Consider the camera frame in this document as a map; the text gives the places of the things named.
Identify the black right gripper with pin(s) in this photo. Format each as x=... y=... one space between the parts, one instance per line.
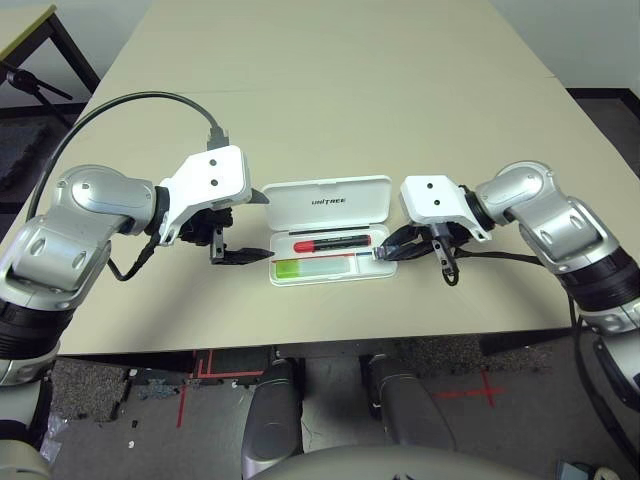
x=457 y=237

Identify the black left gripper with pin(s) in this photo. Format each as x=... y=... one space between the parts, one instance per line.
x=205 y=225

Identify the small grey eraser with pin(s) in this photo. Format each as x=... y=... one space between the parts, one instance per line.
x=381 y=252

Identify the green translucent highlighter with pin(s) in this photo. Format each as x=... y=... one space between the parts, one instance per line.
x=287 y=268

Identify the black marker with red cap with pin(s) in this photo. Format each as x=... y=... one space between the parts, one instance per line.
x=340 y=242

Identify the white plastic pencil case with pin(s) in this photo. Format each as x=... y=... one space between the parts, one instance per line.
x=325 y=200

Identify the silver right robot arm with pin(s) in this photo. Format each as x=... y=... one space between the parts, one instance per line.
x=550 y=220

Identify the grey right robot leg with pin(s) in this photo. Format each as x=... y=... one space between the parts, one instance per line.
x=405 y=405

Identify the grey robot leg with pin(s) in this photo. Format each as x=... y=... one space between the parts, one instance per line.
x=405 y=405
x=272 y=415

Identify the red tape cross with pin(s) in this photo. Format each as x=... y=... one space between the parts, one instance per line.
x=487 y=391

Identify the grey left robot leg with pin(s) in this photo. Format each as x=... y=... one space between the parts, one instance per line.
x=272 y=415

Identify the grey robot torso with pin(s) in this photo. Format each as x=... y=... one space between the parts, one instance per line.
x=400 y=465

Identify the black baseboard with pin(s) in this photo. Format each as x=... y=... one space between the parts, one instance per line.
x=600 y=92

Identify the black tripod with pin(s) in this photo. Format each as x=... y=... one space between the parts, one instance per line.
x=30 y=82

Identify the grey-blue box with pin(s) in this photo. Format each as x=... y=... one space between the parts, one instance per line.
x=580 y=471

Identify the clear plastic bag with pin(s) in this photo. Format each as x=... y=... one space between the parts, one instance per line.
x=52 y=435

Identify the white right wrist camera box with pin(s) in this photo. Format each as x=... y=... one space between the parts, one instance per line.
x=435 y=200

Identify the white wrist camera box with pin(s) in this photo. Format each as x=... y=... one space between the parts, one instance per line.
x=215 y=172
x=435 y=200

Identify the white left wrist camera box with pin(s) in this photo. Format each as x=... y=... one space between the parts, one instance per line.
x=215 y=172

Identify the side table with black frame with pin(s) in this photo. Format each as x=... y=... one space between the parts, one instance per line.
x=25 y=30

